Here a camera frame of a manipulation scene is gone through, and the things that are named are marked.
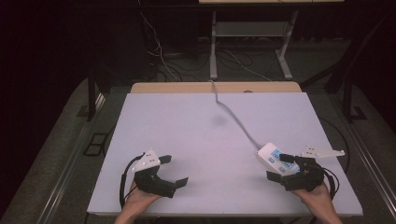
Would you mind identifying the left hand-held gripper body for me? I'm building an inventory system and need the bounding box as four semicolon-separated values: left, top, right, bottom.
131;148;178;199

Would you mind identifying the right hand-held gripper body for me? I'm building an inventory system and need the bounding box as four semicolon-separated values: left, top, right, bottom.
280;145;346;192

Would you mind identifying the white power strip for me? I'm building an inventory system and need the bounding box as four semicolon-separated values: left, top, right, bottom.
255;142;302;177

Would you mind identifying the person's left hand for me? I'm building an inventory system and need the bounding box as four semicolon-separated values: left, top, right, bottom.
123;181;163;217

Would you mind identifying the person's right hand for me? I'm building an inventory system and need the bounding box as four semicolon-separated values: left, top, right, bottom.
291;182;336;217

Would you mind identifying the white foam board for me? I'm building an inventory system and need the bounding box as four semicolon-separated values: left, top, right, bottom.
87;91;364;217

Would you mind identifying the wooden table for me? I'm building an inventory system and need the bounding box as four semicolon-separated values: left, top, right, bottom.
129;81;303;94

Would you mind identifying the black metal stand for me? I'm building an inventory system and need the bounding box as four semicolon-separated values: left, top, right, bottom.
325;12;396;123
76;66;108;122

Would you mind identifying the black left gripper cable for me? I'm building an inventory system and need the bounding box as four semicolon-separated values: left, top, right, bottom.
119;152;146;210

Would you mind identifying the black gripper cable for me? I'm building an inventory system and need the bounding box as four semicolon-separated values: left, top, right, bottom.
119;152;146;210
317;116;352;201

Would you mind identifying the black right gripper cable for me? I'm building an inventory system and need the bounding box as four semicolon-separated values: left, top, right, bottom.
317;116;352;201

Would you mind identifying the aluminium floor rail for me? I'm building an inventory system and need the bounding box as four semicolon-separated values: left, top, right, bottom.
36;92;107;224
340;115;396;216

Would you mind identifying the grey power strip cable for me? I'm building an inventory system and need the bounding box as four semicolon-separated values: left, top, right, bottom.
208;79;264;150

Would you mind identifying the thin white floor cable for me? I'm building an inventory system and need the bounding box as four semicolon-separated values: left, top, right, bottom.
222;49;274;82

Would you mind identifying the grey metal desk frame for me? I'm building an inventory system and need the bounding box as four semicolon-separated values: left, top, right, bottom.
209;9;300;81

